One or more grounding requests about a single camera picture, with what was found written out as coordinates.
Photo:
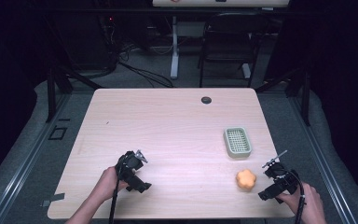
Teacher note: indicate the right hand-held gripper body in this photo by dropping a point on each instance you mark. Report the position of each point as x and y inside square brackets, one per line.
[281, 177]

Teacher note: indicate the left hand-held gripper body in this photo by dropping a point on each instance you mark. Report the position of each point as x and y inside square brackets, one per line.
[130, 166]

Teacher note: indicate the orange flower-shaped soap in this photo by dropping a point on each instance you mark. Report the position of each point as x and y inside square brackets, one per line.
[246, 179]

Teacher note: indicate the green soap dish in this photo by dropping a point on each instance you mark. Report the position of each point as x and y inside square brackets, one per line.
[237, 142]

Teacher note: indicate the person's left hand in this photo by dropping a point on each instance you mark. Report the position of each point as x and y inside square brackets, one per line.
[109, 184]

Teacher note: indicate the person's right hand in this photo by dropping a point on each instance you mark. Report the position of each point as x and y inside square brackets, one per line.
[307, 205]

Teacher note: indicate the grey tape strip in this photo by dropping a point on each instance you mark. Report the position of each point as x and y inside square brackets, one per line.
[54, 199]

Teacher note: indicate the round black table grommet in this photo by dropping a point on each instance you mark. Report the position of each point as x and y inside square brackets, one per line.
[206, 100]

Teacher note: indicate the white desk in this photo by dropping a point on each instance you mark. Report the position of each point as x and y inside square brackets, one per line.
[175, 46]

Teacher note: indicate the black chair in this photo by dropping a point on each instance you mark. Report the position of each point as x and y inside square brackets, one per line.
[230, 46]

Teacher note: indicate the aluminium floor rail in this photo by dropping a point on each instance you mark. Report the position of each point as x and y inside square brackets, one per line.
[321, 161]
[24, 161]

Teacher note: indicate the black metal frame stand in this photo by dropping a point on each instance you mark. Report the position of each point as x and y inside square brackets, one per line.
[304, 96]
[51, 93]

